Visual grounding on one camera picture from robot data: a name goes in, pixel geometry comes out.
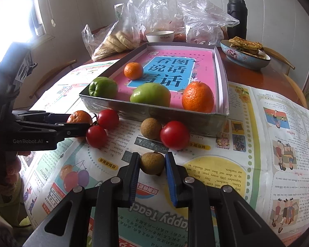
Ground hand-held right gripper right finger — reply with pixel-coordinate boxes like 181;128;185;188
165;152;286;247

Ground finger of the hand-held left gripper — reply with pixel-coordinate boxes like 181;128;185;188
12;110;71;124
48;122;92;144

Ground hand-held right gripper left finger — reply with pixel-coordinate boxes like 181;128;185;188
23;152;141;247

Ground brown longan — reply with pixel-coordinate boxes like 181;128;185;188
140;151;166;176
140;118;162;140

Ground red tomato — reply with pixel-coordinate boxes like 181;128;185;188
97;109;119;130
160;120;191;151
86;125;108;149

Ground small green jujube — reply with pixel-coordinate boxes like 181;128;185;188
89;77;118;99

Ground grey cardboard box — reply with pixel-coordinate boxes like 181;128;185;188
78;42;230;137

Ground orange mandarin with green stem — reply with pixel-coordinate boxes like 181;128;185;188
182;82;215;113

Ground large green jujube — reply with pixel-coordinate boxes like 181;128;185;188
130;83;172;108

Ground person's left hand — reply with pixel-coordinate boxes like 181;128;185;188
4;152;31;186

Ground newspaper sheet with film strip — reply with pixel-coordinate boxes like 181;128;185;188
29;59;121;111

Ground newspaper sheet with balloons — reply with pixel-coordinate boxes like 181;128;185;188
22;108;263;247

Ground clear plastic bag with bread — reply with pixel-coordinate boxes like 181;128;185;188
82;4;145;62

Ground bread loaves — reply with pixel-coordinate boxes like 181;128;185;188
94;30;139;59

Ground window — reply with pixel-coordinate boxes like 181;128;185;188
0;0;45;67

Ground pink book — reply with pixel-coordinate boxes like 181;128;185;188
109;49;218;114

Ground newspaper sheet with yellow border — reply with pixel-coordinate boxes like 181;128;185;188
228;82;309;240

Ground white ceramic bowl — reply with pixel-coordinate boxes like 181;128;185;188
145;30;175;43

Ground blue floral bowl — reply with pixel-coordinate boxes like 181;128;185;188
220;40;271;70

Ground crumpled clear plastic bag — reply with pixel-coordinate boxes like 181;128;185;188
127;0;188;42

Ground light wooden chair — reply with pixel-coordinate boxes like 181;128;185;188
263;46;309;108

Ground fried pancakes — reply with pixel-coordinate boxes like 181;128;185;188
229;36;266;56

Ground black thermos bottle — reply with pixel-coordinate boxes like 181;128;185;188
227;0;248;42

